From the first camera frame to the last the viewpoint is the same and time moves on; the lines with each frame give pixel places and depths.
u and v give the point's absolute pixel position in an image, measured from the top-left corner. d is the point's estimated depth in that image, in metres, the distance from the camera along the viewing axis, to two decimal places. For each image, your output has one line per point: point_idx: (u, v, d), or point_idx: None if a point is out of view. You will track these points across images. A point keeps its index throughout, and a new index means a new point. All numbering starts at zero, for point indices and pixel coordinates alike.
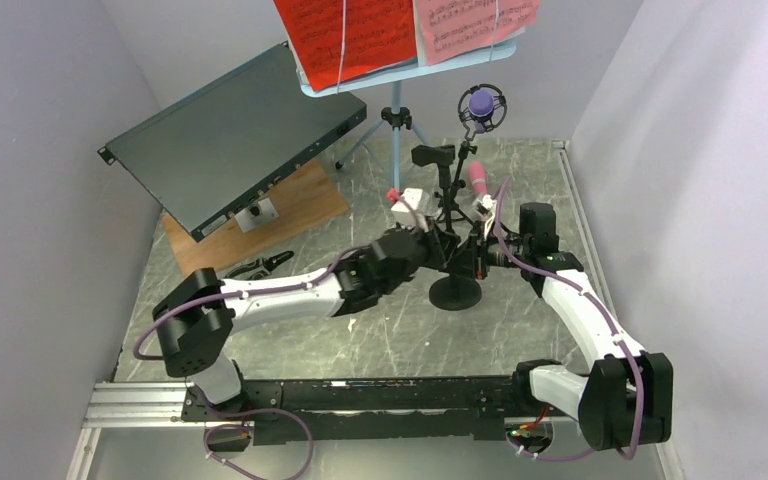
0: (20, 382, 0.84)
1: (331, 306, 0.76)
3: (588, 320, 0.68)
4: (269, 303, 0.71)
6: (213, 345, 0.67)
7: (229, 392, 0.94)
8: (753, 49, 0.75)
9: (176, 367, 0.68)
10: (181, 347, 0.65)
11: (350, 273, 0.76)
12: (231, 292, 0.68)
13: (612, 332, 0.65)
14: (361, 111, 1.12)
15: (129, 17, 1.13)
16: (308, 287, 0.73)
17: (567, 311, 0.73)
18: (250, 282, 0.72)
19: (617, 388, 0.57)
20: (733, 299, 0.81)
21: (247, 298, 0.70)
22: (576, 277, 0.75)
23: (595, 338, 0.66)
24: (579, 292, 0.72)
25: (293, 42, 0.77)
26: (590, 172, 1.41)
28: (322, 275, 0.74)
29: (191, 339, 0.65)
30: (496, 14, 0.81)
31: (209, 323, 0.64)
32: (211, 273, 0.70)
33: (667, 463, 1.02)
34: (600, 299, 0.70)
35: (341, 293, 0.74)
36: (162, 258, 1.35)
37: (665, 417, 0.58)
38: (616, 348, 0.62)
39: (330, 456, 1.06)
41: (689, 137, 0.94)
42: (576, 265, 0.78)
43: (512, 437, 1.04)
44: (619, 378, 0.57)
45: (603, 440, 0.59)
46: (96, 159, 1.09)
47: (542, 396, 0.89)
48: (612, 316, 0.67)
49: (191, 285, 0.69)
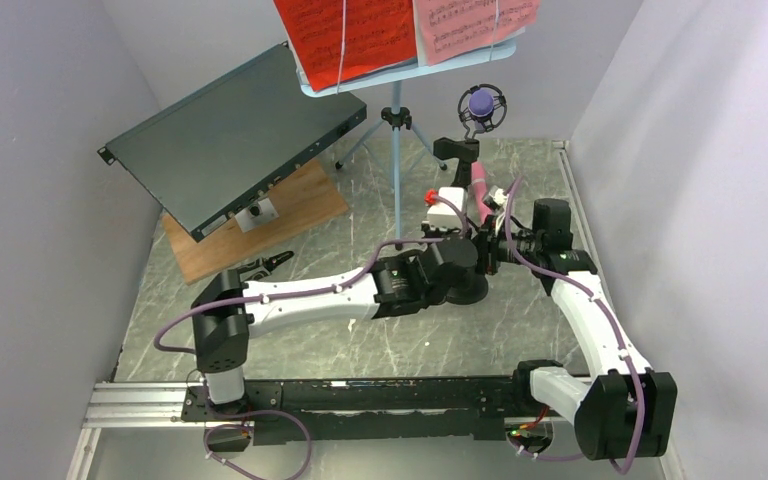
0: (21, 381, 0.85)
1: (368, 311, 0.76)
3: (595, 329, 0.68)
4: (292, 308, 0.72)
6: (233, 347, 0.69)
7: (230, 393, 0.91)
8: (753, 49, 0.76)
9: (206, 363, 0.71)
10: (207, 346, 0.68)
11: (393, 273, 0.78)
12: (252, 297, 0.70)
13: (618, 346, 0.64)
14: (361, 111, 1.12)
15: (129, 17, 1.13)
16: (338, 290, 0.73)
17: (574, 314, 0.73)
18: (274, 286, 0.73)
19: (617, 403, 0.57)
20: (731, 299, 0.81)
21: (269, 302, 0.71)
22: (588, 281, 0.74)
23: (600, 350, 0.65)
24: (589, 297, 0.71)
25: (293, 42, 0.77)
26: (590, 172, 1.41)
28: (354, 277, 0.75)
29: (212, 342, 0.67)
30: (496, 14, 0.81)
31: (227, 328, 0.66)
32: (236, 276, 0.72)
33: (668, 463, 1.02)
34: (608, 307, 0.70)
35: (376, 296, 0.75)
36: (162, 259, 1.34)
37: (662, 434, 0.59)
38: (621, 364, 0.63)
39: (330, 456, 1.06)
41: (687, 138, 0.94)
42: (591, 267, 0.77)
43: (512, 437, 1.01)
44: (622, 399, 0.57)
45: (597, 450, 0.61)
46: (96, 159, 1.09)
47: (537, 394, 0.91)
48: (620, 328, 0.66)
49: (218, 285, 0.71)
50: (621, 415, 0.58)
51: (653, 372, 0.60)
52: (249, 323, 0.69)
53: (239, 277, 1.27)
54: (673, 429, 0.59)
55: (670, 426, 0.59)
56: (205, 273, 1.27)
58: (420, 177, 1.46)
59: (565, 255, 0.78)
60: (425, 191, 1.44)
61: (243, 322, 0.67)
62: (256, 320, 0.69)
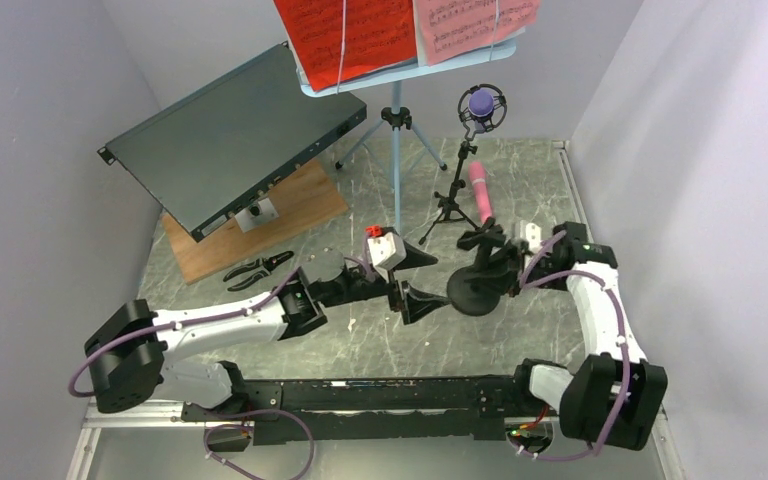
0: (21, 382, 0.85)
1: (276, 331, 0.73)
3: (599, 317, 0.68)
4: (205, 334, 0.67)
6: (142, 380, 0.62)
7: (218, 396, 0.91)
8: (753, 47, 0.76)
9: (108, 401, 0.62)
10: (112, 383, 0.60)
11: (296, 295, 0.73)
12: (164, 325, 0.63)
13: (618, 333, 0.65)
14: (361, 111, 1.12)
15: (129, 17, 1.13)
16: (248, 313, 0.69)
17: (582, 302, 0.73)
18: (186, 312, 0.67)
19: (602, 385, 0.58)
20: (731, 299, 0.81)
21: (182, 330, 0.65)
22: (605, 273, 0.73)
23: (600, 336, 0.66)
24: (601, 287, 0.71)
25: (293, 42, 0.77)
26: (590, 172, 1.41)
28: (263, 300, 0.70)
29: (121, 376, 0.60)
30: (496, 14, 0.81)
31: (139, 357, 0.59)
32: (143, 304, 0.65)
33: (667, 463, 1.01)
34: (619, 298, 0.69)
35: (284, 317, 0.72)
36: (162, 258, 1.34)
37: (643, 423, 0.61)
38: (616, 349, 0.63)
39: (330, 456, 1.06)
41: (688, 138, 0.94)
42: (611, 261, 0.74)
43: (512, 437, 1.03)
44: (606, 381, 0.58)
45: (574, 429, 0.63)
46: (96, 159, 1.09)
47: (538, 392, 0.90)
48: (625, 317, 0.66)
49: (122, 317, 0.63)
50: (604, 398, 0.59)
51: (646, 364, 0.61)
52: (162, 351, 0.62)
53: (239, 277, 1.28)
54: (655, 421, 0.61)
55: (652, 418, 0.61)
56: (205, 273, 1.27)
58: (420, 177, 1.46)
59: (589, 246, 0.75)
60: (425, 191, 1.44)
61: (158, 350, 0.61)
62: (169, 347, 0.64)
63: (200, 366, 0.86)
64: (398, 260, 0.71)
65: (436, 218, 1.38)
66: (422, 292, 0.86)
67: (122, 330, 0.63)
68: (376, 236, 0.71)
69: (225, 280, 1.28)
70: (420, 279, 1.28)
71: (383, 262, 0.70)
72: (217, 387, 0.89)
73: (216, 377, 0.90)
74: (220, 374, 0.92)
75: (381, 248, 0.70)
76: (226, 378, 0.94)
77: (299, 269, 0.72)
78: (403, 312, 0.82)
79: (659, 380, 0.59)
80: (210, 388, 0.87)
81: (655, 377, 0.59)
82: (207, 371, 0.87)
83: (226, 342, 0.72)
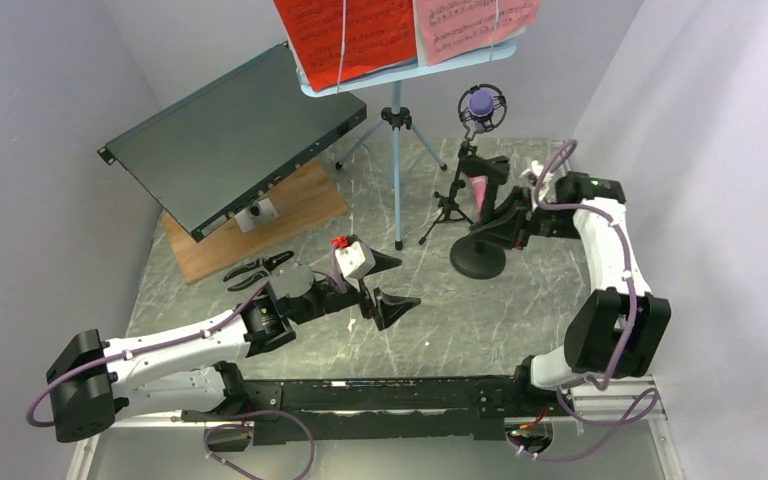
0: (20, 383, 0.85)
1: (239, 350, 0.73)
3: (606, 253, 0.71)
4: (159, 361, 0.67)
6: (96, 412, 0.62)
7: (210, 400, 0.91)
8: (753, 45, 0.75)
9: (66, 433, 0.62)
10: (65, 416, 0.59)
11: (262, 310, 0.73)
12: (114, 355, 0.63)
13: (623, 268, 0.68)
14: (361, 111, 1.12)
15: (130, 18, 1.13)
16: (206, 336, 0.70)
17: (591, 239, 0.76)
18: (140, 340, 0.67)
19: (607, 314, 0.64)
20: (731, 298, 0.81)
21: (133, 359, 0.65)
22: (611, 207, 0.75)
23: (605, 270, 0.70)
24: (609, 224, 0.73)
25: (293, 42, 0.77)
26: (590, 171, 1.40)
28: (223, 321, 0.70)
29: (71, 410, 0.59)
30: (495, 14, 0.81)
31: (87, 391, 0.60)
32: (95, 335, 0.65)
33: (667, 463, 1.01)
34: (626, 234, 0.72)
35: (246, 337, 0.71)
36: (162, 258, 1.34)
37: (645, 356, 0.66)
38: (622, 283, 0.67)
39: (330, 457, 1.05)
41: (688, 137, 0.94)
42: (619, 197, 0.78)
43: (512, 437, 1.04)
44: (610, 310, 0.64)
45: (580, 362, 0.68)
46: (96, 159, 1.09)
47: (542, 381, 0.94)
48: (630, 253, 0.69)
49: (74, 348, 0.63)
50: (608, 327, 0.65)
51: (650, 296, 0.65)
52: (112, 382, 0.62)
53: (239, 277, 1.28)
54: (655, 353, 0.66)
55: (653, 349, 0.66)
56: (205, 273, 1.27)
58: (420, 178, 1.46)
59: (598, 182, 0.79)
60: (425, 191, 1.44)
61: (109, 382, 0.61)
62: (120, 378, 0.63)
63: (182, 375, 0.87)
64: (369, 267, 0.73)
65: (435, 219, 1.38)
66: (394, 297, 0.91)
67: (75, 362, 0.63)
68: (343, 246, 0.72)
69: (224, 280, 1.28)
70: (420, 279, 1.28)
71: (352, 272, 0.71)
72: (206, 393, 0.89)
73: (202, 384, 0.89)
74: (210, 377, 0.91)
75: (349, 258, 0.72)
76: (218, 381, 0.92)
77: (267, 285, 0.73)
78: (378, 318, 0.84)
79: (660, 311, 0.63)
80: (196, 396, 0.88)
81: (658, 307, 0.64)
82: (192, 380, 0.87)
83: (187, 366, 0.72)
